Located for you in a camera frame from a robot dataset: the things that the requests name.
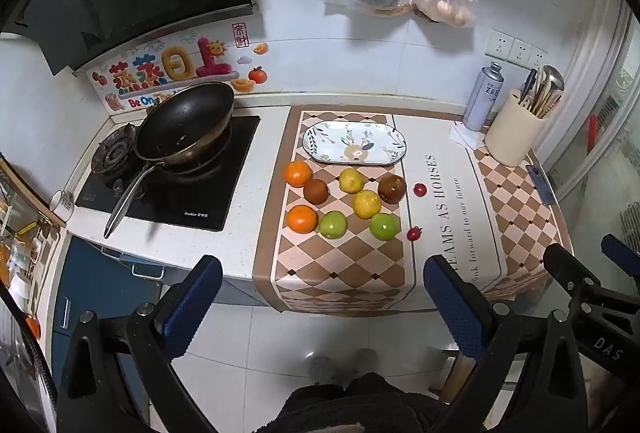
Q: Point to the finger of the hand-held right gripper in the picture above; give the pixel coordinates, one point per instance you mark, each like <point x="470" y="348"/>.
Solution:
<point x="567" y="265"/>
<point x="622" y="250"/>

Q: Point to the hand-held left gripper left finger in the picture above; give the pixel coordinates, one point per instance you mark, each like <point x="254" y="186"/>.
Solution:
<point x="192" y="308"/>

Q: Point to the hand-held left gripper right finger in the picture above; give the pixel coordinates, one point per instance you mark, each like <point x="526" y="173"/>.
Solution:
<point x="452" y="308"/>

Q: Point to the red cherry tomato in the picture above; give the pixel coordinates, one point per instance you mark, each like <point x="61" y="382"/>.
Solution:
<point x="419" y="189"/>
<point x="414" y="233"/>

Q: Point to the green apple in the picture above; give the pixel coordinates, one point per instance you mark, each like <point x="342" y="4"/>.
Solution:
<point x="385" y="226"/>
<point x="333" y="224"/>

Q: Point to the dark red-brown apple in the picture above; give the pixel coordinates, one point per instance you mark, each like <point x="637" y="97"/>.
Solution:
<point x="392" y="188"/>

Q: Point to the yellow lemon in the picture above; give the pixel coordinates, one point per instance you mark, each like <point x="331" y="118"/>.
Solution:
<point x="367" y="203"/>
<point x="351" y="180"/>

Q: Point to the orange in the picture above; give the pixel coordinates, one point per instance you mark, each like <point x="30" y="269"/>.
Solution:
<point x="302" y="218"/>
<point x="298" y="174"/>

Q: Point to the brown-red tomato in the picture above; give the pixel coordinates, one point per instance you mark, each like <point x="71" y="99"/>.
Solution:
<point x="316" y="190"/>

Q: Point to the oval patterned ceramic plate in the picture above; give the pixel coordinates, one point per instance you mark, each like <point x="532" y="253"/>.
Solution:
<point x="352" y="142"/>

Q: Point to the wooden stool leg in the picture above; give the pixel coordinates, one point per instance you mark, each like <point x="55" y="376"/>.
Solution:
<point x="457" y="380"/>

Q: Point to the blue cabinet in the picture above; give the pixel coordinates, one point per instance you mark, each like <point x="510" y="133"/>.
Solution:
<point x="95" y="278"/>

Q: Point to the grey slipper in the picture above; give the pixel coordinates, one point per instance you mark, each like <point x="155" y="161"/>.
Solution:
<point x="364" y="360"/>
<point x="322" y="367"/>

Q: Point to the checkered brown table mat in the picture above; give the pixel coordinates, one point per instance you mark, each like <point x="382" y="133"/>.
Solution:
<point x="350" y="273"/>

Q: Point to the black glass gas stove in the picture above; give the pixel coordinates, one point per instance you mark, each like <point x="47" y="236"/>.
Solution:
<point x="200" y="198"/>

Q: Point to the glass sliding door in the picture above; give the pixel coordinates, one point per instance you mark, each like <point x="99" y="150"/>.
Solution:
<point x="600" y="123"/>

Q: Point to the cream utensil holder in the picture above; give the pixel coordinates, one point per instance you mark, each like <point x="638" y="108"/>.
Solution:
<point x="515" y="138"/>

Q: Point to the person's dark fleece clothing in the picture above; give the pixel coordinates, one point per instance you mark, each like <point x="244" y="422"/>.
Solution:
<point x="350" y="405"/>

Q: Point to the white folded paper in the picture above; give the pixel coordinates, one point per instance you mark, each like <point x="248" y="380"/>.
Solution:
<point x="465" y="135"/>

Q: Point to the white cup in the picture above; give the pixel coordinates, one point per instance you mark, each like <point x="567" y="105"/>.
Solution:
<point x="62" y="204"/>

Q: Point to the bundle of chopsticks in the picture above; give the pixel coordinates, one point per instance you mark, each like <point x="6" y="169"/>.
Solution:
<point x="534" y="100"/>

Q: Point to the cluttered side shelf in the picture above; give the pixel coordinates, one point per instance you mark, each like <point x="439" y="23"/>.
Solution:
<point x="20" y="253"/>

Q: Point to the metal spoons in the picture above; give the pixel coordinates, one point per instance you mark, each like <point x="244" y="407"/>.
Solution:
<point x="552" y="79"/>

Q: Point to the grey spray can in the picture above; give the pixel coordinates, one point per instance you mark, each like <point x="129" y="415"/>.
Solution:
<point x="481" y="95"/>

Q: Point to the white wall socket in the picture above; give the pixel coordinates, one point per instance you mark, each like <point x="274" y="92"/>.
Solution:
<point x="521" y="51"/>
<point x="539" y="58"/>
<point x="499" y="44"/>

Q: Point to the colourful wall sticker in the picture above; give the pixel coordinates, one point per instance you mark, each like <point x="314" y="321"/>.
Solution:
<point x="175" y="68"/>

